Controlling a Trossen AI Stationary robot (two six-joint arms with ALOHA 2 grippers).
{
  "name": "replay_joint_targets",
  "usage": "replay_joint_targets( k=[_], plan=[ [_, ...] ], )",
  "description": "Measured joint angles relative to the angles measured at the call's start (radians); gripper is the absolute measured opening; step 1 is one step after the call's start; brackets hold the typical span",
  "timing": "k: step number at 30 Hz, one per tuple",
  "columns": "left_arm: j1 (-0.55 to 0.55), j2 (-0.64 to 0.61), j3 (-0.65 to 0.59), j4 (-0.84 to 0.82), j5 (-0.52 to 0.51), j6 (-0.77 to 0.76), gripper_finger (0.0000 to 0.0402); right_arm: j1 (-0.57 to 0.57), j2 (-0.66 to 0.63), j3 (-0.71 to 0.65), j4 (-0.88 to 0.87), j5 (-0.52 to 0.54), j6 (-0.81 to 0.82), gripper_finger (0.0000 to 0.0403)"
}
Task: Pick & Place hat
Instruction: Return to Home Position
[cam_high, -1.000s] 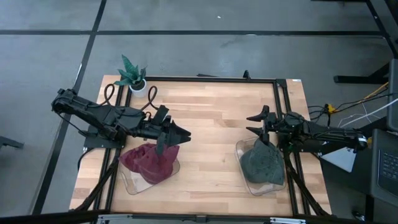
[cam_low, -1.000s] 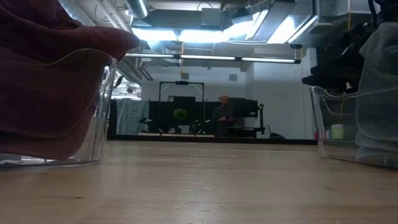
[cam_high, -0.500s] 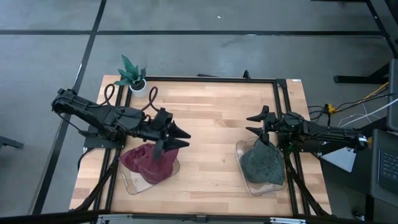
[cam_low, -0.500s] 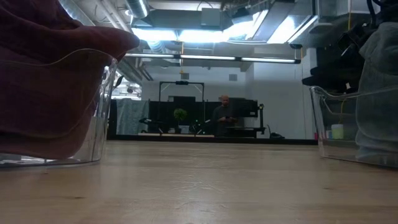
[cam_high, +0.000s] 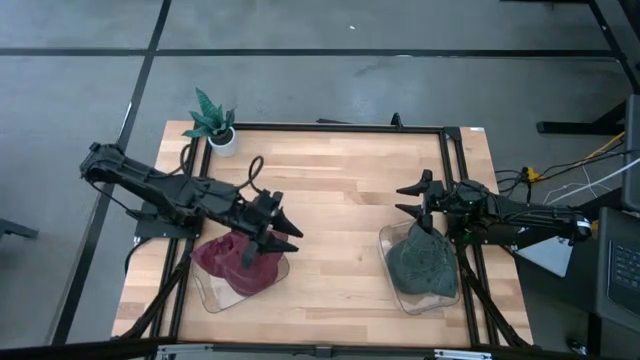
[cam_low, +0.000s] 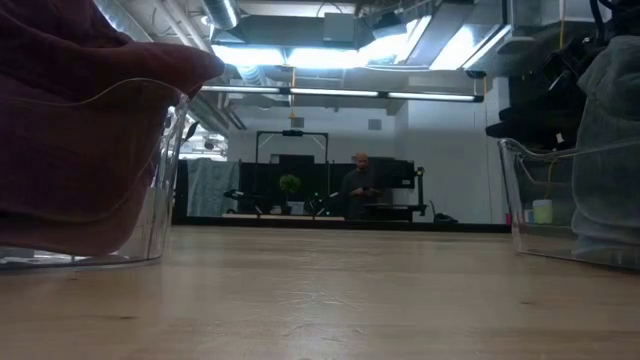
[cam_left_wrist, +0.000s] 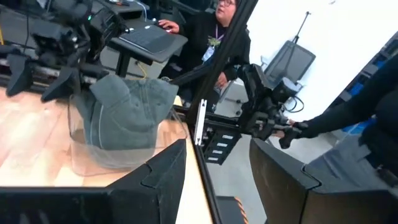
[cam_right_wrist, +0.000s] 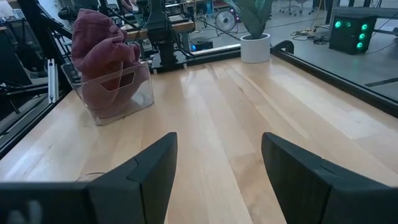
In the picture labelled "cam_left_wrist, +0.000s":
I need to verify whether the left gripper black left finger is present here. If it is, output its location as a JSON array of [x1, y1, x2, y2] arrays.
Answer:
[[107, 139, 187, 224]]

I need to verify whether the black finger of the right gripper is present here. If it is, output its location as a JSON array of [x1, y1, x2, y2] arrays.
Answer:
[[41, 66, 82, 103], [6, 53, 34, 97]]

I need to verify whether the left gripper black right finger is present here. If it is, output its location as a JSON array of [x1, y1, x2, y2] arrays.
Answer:
[[250, 139, 364, 224]]

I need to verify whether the green cap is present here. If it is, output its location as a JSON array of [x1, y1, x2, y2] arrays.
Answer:
[[73, 73, 180, 151]]

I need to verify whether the person's hand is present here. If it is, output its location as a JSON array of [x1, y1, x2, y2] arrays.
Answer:
[[157, 19, 180, 34], [273, 119, 299, 139]]

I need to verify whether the clear plastic bin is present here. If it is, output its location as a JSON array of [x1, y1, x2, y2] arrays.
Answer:
[[67, 93, 189, 178]]

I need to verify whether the dark laptop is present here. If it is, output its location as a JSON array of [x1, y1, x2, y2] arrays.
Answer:
[[119, 24, 177, 54]]

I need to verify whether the person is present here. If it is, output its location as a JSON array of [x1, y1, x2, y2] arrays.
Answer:
[[278, 54, 398, 178], [157, 0, 252, 110]]

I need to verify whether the black laptop stand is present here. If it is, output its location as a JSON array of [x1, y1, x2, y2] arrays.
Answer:
[[107, 17, 190, 78]]

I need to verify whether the white badge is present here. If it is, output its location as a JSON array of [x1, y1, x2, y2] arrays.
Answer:
[[201, 45, 216, 63]]

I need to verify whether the orange black braided cable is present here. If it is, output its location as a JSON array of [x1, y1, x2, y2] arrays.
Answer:
[[233, 196, 249, 224]]

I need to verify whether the yellow cable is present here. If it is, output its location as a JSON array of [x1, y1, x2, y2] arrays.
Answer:
[[136, 60, 147, 79]]

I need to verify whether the silver frame bracket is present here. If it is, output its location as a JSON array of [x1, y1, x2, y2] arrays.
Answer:
[[194, 99, 208, 146]]

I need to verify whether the white cable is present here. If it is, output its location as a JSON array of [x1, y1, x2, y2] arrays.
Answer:
[[135, 0, 149, 22]]

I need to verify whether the black aluminium frame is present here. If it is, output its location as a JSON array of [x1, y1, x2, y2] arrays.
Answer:
[[169, 0, 259, 224]]

